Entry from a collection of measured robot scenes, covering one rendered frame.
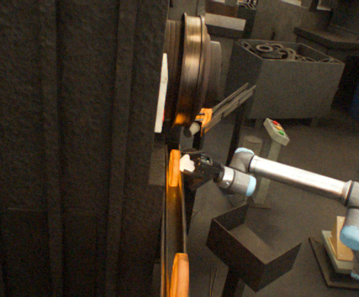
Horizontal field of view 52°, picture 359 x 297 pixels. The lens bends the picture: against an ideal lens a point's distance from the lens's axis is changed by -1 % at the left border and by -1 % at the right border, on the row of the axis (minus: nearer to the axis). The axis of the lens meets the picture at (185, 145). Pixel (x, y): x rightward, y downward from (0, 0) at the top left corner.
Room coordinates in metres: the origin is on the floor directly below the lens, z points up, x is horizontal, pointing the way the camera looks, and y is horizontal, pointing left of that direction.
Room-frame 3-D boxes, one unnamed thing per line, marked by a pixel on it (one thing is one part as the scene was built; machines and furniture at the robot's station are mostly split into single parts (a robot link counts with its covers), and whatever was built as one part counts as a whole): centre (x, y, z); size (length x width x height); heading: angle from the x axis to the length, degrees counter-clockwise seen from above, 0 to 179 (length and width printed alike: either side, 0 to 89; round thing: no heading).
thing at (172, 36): (1.50, 0.12, 1.12); 0.47 x 0.10 x 0.47; 8
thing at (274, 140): (2.28, -0.60, 0.31); 0.24 x 0.16 x 0.62; 8
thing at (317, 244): (1.74, -1.12, 0.04); 0.40 x 0.40 x 0.08; 3
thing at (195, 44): (1.51, 0.04, 1.11); 0.47 x 0.06 x 0.47; 8
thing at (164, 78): (1.16, 0.11, 1.15); 0.26 x 0.02 x 0.18; 8
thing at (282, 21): (5.81, -1.24, 0.55); 1.10 x 0.53 x 1.10; 28
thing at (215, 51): (1.52, -0.05, 1.11); 0.28 x 0.06 x 0.28; 8
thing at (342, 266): (1.74, -1.12, 0.10); 0.32 x 0.32 x 0.04; 3
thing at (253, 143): (2.22, -0.44, 0.26); 0.12 x 0.12 x 0.52
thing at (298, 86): (4.10, -0.91, 0.39); 1.03 x 0.83 x 0.77; 113
